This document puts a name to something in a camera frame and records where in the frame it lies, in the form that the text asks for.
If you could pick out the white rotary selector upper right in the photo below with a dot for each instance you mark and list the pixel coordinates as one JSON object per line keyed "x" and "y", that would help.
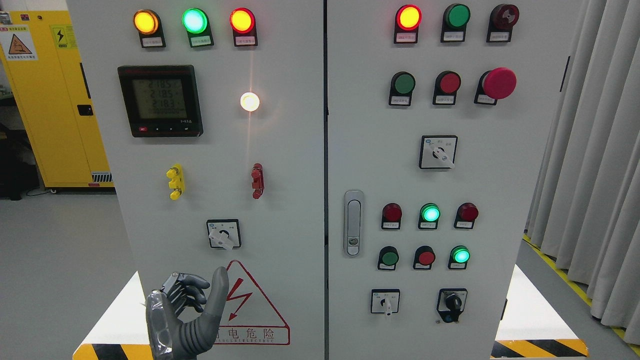
{"x": 437, "y": 152}

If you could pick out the grey electrical control cabinet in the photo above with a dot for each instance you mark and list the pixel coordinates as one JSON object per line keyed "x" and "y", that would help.
{"x": 322, "y": 70}

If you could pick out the dark red indicator right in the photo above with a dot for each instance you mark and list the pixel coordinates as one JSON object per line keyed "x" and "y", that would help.
{"x": 466, "y": 215}

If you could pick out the green indicator light top right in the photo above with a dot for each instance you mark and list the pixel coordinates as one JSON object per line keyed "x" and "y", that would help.
{"x": 454, "y": 23}

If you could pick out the lit green indicator middle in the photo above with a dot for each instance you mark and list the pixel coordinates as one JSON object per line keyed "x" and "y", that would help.
{"x": 429, "y": 216}

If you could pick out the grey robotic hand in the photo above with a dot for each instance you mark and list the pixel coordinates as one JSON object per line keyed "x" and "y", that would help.
{"x": 184, "y": 315}

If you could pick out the silver cabinet door handle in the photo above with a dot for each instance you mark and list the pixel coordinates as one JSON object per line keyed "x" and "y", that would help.
{"x": 352, "y": 222}

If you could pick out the red emergency stop button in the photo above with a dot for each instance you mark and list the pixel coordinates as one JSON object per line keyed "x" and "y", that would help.
{"x": 493, "y": 85}

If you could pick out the white rotary selector lower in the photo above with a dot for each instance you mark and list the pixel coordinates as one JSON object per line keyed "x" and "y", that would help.
{"x": 385, "y": 301}

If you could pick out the green push button lower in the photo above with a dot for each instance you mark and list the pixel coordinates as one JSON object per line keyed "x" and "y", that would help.
{"x": 388, "y": 259}

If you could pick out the dark red buzzer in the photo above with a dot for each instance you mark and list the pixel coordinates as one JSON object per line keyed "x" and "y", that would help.
{"x": 501, "y": 23}

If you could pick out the red terminal connector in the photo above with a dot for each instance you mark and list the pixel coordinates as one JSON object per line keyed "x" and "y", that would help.
{"x": 258, "y": 180}

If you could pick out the yellow safety storage cabinet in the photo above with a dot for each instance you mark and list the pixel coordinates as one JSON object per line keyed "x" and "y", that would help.
{"x": 40, "y": 54}

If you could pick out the red-amber indicator light door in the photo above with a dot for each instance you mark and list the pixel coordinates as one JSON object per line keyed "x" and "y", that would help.
{"x": 244, "y": 27}
{"x": 406, "y": 26}

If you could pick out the dark red indicator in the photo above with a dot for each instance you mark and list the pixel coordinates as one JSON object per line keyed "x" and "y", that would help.
{"x": 391, "y": 217}
{"x": 466, "y": 215}

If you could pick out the dark red indicator left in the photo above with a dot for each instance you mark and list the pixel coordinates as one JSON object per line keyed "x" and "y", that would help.
{"x": 391, "y": 217}

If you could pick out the red push button upper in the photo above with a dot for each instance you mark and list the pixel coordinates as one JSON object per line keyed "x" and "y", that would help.
{"x": 446, "y": 86}

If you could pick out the green indicator light top left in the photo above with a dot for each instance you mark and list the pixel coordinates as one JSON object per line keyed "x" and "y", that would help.
{"x": 198, "y": 28}

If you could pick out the small clear indicator lamp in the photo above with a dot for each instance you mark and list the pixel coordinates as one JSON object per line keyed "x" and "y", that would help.
{"x": 250, "y": 101}

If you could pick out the green indicator light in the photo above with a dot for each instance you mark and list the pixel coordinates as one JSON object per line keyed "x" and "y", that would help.
{"x": 198, "y": 28}
{"x": 454, "y": 23}

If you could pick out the red push button lower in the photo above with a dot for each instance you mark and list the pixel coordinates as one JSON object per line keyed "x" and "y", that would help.
{"x": 424, "y": 258}

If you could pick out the amber indicator light top left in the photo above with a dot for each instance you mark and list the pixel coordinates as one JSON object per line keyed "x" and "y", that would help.
{"x": 149, "y": 27}

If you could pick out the red electric danger sticker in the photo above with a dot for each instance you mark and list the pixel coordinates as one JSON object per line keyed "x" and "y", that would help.
{"x": 249, "y": 317}

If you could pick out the grey curtain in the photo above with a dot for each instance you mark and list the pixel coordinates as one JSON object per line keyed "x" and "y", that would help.
{"x": 585, "y": 213}

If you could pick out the red-amber indicator light left door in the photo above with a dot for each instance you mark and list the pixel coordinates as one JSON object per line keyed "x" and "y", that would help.
{"x": 244, "y": 27}

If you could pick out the white rotary selector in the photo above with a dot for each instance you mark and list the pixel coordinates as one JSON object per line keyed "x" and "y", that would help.
{"x": 437, "y": 152}
{"x": 385, "y": 301}

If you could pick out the red-amber indicator light right door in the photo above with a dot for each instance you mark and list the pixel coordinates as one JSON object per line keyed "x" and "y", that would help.
{"x": 406, "y": 26}

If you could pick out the yellow terminal connector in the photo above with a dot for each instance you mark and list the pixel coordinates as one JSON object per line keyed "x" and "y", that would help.
{"x": 176, "y": 181}

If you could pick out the red push button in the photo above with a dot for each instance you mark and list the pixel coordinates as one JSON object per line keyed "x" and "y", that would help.
{"x": 446, "y": 86}
{"x": 424, "y": 258}

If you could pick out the black digital power meter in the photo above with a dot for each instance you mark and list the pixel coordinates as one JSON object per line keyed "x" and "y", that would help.
{"x": 161, "y": 101}

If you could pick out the lit green push button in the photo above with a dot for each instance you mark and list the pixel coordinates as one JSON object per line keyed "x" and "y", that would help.
{"x": 459, "y": 258}

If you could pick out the black knob selector switch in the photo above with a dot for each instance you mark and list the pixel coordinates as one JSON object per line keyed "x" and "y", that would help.
{"x": 451, "y": 303}

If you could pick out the green push button upper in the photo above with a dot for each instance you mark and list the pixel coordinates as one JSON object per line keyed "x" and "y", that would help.
{"x": 402, "y": 85}

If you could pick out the white rotary light switch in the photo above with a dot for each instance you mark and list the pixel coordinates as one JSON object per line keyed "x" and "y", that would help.
{"x": 224, "y": 233}

